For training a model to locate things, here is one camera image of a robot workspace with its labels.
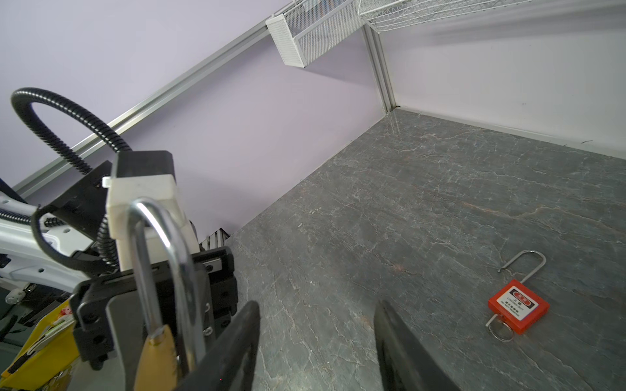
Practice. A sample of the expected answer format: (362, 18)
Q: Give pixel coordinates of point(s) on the white mesh box basket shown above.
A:
(305, 30)

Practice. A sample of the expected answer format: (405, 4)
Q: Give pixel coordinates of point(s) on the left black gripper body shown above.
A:
(92, 333)

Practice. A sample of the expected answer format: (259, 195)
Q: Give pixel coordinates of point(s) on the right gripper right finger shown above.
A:
(404, 363)

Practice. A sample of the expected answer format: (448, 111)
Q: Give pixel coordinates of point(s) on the red safety padlock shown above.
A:
(516, 306)

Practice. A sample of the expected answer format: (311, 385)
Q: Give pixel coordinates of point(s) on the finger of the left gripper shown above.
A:
(124, 313)

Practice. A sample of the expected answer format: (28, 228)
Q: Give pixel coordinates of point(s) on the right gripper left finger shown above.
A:
(231, 361)

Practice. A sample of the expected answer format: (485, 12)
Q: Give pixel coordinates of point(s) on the aluminium front rail frame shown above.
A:
(215, 240)

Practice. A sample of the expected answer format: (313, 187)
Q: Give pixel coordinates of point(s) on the long white wire basket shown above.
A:
(384, 16)

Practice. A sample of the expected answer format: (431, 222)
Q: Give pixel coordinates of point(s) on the silver key with ring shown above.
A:
(499, 329)

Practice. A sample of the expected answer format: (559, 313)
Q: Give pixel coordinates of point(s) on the yellow bin outside cell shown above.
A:
(50, 349)

